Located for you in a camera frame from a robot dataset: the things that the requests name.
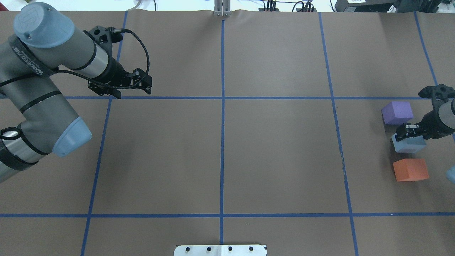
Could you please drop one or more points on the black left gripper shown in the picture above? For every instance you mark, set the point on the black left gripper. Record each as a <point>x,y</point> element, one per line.
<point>116,72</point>

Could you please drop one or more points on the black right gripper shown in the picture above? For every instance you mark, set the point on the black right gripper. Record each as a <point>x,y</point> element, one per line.
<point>431,124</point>

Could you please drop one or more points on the light blue foam block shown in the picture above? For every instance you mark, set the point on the light blue foam block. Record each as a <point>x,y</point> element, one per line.
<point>408,145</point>

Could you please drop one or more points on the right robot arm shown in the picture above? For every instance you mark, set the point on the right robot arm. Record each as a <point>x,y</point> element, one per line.
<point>445,114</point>

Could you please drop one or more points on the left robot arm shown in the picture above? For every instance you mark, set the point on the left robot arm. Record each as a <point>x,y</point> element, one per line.
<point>45,42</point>

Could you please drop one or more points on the purple foam block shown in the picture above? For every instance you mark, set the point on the purple foam block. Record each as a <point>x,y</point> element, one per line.
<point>397,113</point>

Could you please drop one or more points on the orange foam block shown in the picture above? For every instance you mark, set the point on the orange foam block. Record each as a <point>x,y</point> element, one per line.
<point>410,170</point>

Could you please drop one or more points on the black monitor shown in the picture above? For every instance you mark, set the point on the black monitor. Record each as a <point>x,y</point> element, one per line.
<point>370,6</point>

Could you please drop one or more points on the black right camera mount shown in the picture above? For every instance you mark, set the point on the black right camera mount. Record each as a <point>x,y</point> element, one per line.
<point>438,95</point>

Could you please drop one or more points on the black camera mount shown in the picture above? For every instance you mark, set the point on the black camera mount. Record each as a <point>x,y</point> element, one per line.
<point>438,95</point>
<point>103,35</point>

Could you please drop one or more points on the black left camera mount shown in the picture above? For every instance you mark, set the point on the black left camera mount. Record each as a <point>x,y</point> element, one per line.
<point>103,35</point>

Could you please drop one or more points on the grey aluminium post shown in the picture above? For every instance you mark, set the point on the grey aluminium post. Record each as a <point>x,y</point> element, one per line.
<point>222,8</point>

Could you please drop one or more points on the white metal base plate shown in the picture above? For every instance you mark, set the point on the white metal base plate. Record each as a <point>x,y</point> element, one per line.
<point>221,250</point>

